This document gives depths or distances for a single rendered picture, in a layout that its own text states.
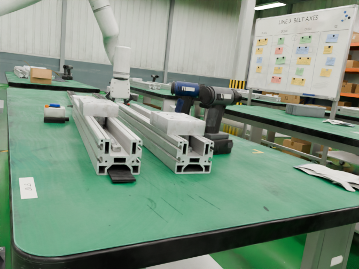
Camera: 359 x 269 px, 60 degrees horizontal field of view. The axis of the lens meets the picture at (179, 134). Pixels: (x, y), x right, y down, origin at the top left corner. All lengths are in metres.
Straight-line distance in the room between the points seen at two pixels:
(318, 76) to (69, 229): 3.69
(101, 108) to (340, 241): 0.80
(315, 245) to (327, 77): 3.13
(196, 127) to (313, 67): 3.29
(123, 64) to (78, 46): 11.09
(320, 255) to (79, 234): 0.67
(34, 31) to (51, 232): 12.12
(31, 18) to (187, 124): 11.84
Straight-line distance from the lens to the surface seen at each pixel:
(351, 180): 0.95
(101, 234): 0.49
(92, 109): 1.03
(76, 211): 0.56
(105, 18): 1.64
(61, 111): 1.34
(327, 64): 3.95
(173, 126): 0.83
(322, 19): 4.13
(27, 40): 12.49
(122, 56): 1.65
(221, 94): 1.01
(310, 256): 0.96
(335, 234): 0.98
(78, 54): 12.71
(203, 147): 0.80
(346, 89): 11.90
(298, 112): 3.16
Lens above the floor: 1.02
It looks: 10 degrees down
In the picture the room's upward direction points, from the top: 7 degrees clockwise
